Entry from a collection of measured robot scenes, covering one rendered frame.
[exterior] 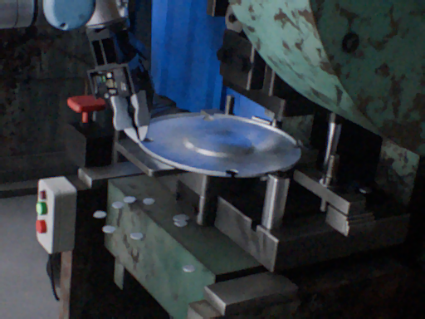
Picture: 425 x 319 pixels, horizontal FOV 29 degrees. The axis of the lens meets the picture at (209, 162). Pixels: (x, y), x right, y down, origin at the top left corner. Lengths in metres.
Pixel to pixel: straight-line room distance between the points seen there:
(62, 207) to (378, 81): 0.82
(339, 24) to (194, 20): 3.00
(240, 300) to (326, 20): 0.53
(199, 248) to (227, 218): 0.08
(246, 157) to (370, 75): 0.51
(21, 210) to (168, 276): 1.54
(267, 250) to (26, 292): 1.24
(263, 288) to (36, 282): 1.30
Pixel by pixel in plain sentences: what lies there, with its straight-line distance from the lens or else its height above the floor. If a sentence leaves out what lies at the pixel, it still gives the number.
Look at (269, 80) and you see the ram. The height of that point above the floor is 0.91.
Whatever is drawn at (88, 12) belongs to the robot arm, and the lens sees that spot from 1.19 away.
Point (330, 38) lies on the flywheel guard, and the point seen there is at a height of 1.11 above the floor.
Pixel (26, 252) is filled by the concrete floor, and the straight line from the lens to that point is 2.69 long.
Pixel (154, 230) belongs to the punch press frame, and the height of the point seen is 0.63.
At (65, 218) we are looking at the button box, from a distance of 1.64.
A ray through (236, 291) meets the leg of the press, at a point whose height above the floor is 0.64.
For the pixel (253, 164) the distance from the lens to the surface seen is 1.40.
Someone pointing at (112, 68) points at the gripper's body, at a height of 0.92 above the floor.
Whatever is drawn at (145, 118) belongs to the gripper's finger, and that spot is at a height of 0.83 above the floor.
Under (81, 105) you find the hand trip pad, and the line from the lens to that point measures 1.67.
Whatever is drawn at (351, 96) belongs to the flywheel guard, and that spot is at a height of 1.04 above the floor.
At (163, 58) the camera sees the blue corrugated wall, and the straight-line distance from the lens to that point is 4.14.
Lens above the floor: 1.30
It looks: 22 degrees down
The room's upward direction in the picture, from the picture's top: 7 degrees clockwise
